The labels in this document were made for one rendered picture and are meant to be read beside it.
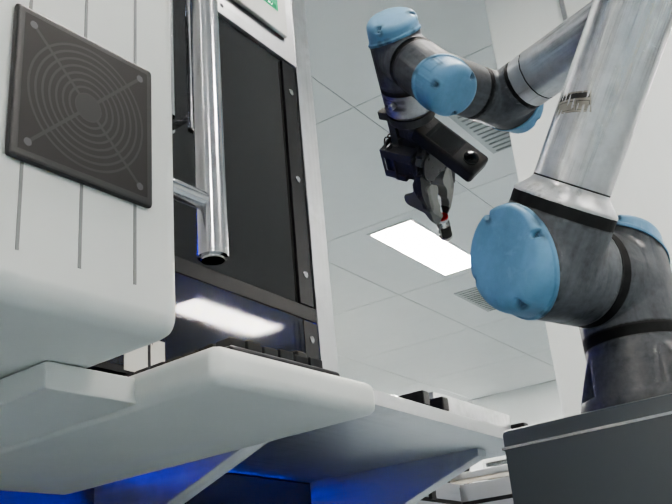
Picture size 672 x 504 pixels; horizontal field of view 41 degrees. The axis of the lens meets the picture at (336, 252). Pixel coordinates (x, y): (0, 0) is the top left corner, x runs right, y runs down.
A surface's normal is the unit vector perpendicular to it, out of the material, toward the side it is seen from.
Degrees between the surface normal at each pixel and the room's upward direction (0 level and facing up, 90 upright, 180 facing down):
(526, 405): 90
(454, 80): 143
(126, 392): 90
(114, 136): 90
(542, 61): 112
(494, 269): 96
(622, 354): 73
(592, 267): 126
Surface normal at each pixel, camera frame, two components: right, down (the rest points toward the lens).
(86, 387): 0.78, -0.31
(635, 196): -0.57, -0.28
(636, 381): -0.47, -0.58
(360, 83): 0.09, 0.91
